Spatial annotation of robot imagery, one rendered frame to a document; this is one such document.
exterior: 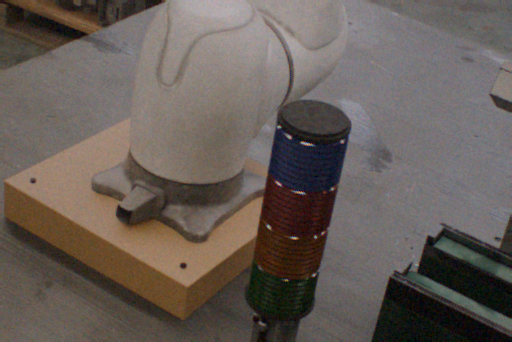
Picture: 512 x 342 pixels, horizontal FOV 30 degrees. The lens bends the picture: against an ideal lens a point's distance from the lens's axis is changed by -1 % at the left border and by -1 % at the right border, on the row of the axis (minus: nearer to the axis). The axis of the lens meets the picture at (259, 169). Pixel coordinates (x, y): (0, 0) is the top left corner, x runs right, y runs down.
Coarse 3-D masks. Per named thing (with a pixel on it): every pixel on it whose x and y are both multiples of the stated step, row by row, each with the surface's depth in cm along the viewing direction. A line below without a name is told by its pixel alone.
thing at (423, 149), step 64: (64, 64) 167; (128, 64) 170; (384, 64) 185; (448, 64) 189; (0, 128) 147; (64, 128) 150; (384, 128) 164; (448, 128) 167; (0, 192) 133; (384, 192) 147; (448, 192) 150; (0, 256) 122; (64, 256) 124; (384, 256) 133; (0, 320) 112; (64, 320) 114; (128, 320) 116; (192, 320) 117; (320, 320) 120
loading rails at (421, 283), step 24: (432, 240) 116; (456, 240) 118; (480, 240) 117; (408, 264) 111; (432, 264) 118; (456, 264) 116; (480, 264) 115; (504, 264) 116; (408, 288) 108; (432, 288) 110; (456, 288) 117; (480, 288) 115; (504, 288) 113; (384, 312) 111; (408, 312) 110; (432, 312) 108; (456, 312) 106; (480, 312) 107; (504, 312) 115; (384, 336) 113; (408, 336) 111; (432, 336) 109; (456, 336) 107; (480, 336) 105; (504, 336) 103
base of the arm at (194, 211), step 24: (120, 168) 129; (96, 192) 127; (120, 192) 126; (144, 192) 123; (168, 192) 123; (192, 192) 123; (216, 192) 124; (240, 192) 129; (120, 216) 122; (144, 216) 122; (168, 216) 123; (192, 216) 123; (216, 216) 124; (192, 240) 121
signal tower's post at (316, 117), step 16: (288, 112) 77; (304, 112) 78; (320, 112) 78; (336, 112) 78; (288, 128) 76; (304, 128) 75; (320, 128) 76; (336, 128) 76; (256, 320) 88; (272, 320) 88; (288, 320) 85; (256, 336) 90; (272, 336) 88; (288, 336) 88
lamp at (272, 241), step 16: (256, 240) 84; (272, 240) 81; (288, 240) 80; (304, 240) 80; (320, 240) 81; (256, 256) 84; (272, 256) 82; (288, 256) 81; (304, 256) 81; (320, 256) 83; (272, 272) 82; (288, 272) 82; (304, 272) 82
